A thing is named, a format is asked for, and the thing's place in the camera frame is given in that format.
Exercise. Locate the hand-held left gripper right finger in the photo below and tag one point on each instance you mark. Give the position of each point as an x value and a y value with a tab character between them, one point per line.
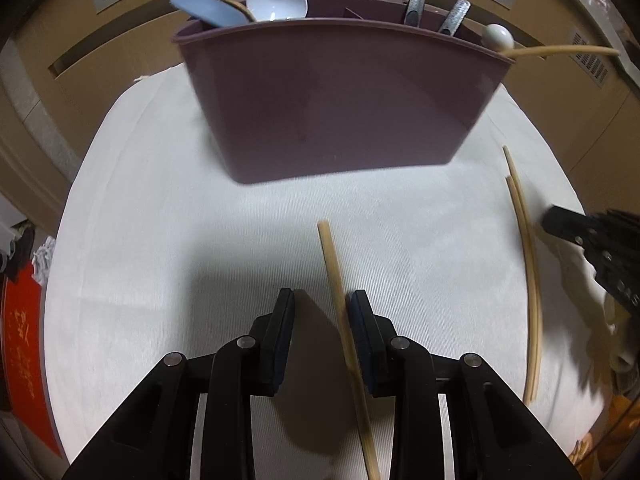
361	350

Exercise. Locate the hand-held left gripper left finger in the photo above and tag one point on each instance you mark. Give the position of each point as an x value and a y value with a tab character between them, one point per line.
285	340

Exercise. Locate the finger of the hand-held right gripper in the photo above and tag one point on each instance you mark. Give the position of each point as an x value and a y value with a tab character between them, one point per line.
565	222

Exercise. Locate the wooden chopstick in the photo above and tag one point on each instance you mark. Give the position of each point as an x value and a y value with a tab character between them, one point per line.
332	265
513	167
521	222
560	50

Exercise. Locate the white rounded utensil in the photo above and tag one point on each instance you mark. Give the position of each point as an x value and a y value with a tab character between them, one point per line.
497	36

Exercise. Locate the textured metal utensil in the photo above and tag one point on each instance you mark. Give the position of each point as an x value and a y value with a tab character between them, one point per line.
456	15

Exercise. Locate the purple utensil holder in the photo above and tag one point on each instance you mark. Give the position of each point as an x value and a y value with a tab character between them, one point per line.
325	100

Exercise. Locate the blue spoon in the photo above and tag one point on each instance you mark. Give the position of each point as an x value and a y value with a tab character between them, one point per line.
205	7

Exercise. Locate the small grey vent grille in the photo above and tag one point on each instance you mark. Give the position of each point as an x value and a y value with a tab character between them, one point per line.
590	60

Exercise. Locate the red doormat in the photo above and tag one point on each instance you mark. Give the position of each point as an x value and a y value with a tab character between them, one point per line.
25	350

